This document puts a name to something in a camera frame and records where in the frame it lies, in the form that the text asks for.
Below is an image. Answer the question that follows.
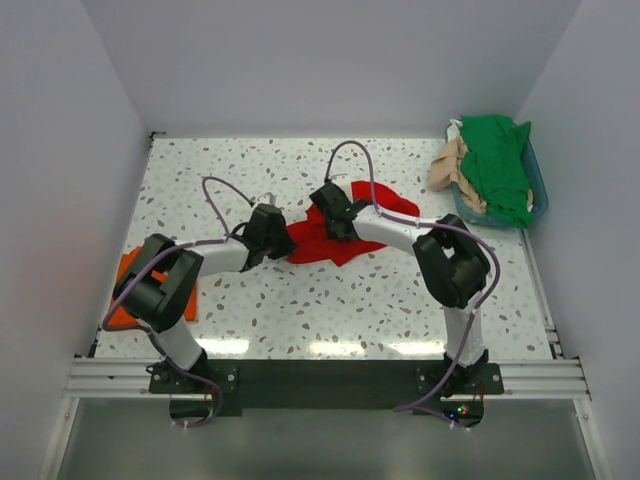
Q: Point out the red t shirt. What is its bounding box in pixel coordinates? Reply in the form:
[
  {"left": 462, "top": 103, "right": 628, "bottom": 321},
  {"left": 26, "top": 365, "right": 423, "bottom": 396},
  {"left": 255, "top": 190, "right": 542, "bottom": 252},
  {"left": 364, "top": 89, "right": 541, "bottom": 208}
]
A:
[{"left": 287, "top": 183, "right": 420, "bottom": 267}]

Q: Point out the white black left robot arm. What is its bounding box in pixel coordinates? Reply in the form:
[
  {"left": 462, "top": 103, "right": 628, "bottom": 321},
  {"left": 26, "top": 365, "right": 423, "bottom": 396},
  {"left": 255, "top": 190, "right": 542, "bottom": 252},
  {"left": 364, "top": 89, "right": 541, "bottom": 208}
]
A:
[{"left": 103, "top": 203, "right": 296, "bottom": 392}]

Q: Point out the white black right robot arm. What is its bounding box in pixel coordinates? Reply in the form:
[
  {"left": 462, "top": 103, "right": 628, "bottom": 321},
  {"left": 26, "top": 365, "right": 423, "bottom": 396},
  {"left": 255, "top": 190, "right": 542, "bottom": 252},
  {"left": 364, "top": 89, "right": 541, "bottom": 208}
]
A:
[{"left": 310, "top": 181, "right": 490, "bottom": 393}]

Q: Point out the beige t shirt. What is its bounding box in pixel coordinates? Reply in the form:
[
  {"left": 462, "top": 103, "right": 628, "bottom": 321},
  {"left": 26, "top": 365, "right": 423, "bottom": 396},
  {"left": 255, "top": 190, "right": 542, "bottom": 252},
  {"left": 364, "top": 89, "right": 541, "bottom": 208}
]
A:
[{"left": 429, "top": 137, "right": 487, "bottom": 214}]

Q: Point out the white cloth in basket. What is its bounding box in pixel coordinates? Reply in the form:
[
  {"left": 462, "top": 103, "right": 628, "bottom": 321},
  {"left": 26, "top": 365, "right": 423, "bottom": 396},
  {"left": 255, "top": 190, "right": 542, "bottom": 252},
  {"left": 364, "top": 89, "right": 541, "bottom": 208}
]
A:
[{"left": 445, "top": 119, "right": 463, "bottom": 142}]

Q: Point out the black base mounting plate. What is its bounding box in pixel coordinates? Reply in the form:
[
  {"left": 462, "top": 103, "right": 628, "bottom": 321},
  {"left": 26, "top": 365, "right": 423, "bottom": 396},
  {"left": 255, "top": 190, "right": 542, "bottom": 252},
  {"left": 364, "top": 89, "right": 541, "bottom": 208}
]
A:
[{"left": 148, "top": 358, "right": 502, "bottom": 420}]

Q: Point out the green t shirt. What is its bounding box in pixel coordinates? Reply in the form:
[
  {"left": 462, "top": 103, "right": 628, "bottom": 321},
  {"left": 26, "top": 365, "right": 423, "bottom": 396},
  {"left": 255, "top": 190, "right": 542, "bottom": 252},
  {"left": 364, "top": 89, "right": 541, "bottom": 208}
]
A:
[{"left": 460, "top": 114, "right": 533, "bottom": 228}]

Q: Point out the folded orange t shirt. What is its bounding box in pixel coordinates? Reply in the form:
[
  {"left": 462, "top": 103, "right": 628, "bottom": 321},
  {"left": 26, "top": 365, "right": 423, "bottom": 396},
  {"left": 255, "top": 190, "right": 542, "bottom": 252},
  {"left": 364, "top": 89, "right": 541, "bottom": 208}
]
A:
[{"left": 108, "top": 246, "right": 198, "bottom": 330}]

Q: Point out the blue laundry basket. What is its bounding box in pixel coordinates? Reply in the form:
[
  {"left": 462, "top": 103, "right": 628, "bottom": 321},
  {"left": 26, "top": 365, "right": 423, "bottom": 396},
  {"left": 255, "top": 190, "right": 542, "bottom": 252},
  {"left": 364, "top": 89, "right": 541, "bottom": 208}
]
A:
[{"left": 451, "top": 140, "right": 548, "bottom": 228}]

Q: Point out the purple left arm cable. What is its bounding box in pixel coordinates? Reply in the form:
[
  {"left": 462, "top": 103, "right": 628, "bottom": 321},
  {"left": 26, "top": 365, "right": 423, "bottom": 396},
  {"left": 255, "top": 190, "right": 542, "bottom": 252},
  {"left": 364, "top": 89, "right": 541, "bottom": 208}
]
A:
[{"left": 101, "top": 175, "right": 256, "bottom": 429}]

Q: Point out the aluminium frame rail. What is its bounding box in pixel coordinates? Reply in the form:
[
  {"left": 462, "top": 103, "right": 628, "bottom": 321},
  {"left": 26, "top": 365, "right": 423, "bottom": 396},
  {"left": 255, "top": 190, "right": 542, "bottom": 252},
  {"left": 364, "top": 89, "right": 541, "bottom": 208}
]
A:
[{"left": 64, "top": 358, "right": 591, "bottom": 400}]

